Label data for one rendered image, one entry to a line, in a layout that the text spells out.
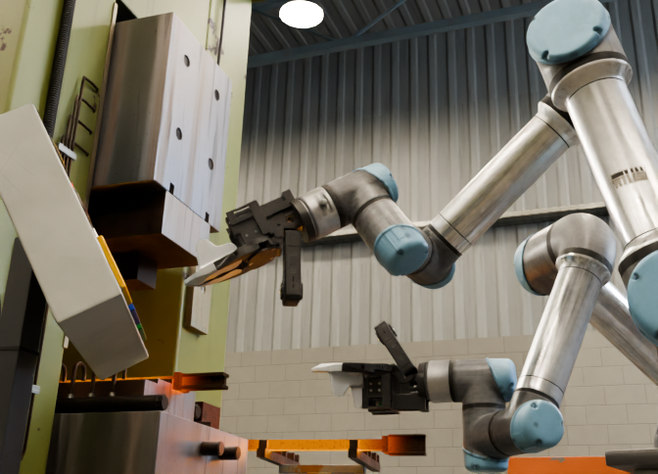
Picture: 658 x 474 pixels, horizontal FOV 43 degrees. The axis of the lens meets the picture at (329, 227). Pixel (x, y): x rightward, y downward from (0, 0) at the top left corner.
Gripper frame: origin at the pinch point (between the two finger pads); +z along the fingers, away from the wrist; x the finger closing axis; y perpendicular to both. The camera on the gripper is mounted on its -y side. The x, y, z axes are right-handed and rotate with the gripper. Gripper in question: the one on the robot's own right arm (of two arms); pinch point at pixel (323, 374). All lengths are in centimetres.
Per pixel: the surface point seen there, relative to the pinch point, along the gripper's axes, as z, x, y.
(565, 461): -20, 355, -22
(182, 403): 30.7, 2.3, 4.3
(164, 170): 31, -14, -40
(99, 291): 3, -69, 4
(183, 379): 29.3, -0.7, 0.0
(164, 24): 33, -18, -73
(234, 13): 45, 37, -117
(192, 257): 31.3, 1.7, -26.8
